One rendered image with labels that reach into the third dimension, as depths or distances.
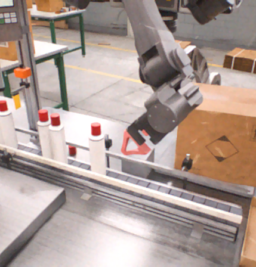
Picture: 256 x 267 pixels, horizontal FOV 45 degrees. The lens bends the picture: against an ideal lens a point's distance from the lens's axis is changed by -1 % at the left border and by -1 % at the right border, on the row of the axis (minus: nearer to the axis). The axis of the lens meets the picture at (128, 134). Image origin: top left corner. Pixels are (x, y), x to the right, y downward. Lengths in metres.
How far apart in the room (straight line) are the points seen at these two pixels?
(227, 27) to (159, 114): 5.75
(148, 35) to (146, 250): 0.59
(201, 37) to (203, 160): 5.41
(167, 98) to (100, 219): 0.57
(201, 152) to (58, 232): 0.54
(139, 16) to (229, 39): 5.67
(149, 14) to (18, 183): 0.74
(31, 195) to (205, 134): 0.60
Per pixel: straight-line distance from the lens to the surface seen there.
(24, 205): 1.03
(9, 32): 1.21
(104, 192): 1.06
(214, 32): 6.34
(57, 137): 1.09
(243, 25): 6.18
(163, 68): 0.59
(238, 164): 1.12
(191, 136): 1.08
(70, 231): 0.99
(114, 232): 0.98
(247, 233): 1.03
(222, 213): 0.95
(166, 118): 0.54
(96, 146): 1.01
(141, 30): 0.63
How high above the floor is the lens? 1.55
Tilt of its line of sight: 30 degrees down
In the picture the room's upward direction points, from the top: straight up
